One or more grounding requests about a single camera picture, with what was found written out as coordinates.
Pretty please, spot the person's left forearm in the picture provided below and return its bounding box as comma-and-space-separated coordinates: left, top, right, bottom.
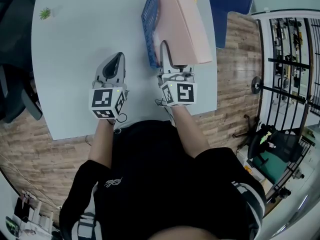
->
87, 118, 115, 170

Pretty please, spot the pink file box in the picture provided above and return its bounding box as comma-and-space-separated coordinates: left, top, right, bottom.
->
153, 0, 214, 66

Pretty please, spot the black metal railing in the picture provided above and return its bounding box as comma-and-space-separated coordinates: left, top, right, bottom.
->
254, 16, 320, 205

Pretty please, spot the thin floor cable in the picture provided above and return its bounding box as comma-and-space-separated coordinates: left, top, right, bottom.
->
0, 153, 63, 210

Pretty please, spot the blue plastic file rack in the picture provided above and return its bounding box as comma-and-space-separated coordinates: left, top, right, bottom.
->
140, 0, 164, 69

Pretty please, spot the black pouch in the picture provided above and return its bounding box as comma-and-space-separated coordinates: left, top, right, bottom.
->
13, 197, 31, 223

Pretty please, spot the person's face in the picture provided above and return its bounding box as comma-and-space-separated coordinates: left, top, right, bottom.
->
149, 224, 222, 240

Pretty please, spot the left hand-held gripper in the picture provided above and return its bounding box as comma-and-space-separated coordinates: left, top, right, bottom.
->
88, 52, 130, 121

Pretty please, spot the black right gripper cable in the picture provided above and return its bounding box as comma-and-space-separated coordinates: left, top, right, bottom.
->
154, 98, 177, 128

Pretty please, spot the person's right forearm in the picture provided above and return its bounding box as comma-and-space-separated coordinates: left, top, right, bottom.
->
170, 104, 211, 160

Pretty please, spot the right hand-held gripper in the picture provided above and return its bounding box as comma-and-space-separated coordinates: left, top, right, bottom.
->
156, 40, 199, 108

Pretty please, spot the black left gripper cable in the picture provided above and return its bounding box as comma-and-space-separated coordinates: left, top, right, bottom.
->
107, 112, 129, 135

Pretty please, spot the black mesh office chair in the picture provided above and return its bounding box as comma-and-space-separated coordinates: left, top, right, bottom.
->
0, 0, 44, 124

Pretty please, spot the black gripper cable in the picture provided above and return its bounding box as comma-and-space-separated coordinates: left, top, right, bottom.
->
154, 98, 177, 128
107, 112, 129, 135

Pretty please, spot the black office chair with clutter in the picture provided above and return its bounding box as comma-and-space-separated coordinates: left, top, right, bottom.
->
232, 113, 305, 169

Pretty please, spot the small green potted plant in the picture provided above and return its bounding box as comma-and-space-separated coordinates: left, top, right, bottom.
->
38, 6, 63, 21

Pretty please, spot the dark blue chair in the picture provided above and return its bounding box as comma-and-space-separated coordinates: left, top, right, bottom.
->
206, 0, 255, 50

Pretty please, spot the green bin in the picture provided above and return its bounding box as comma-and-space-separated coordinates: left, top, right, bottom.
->
251, 150, 290, 185

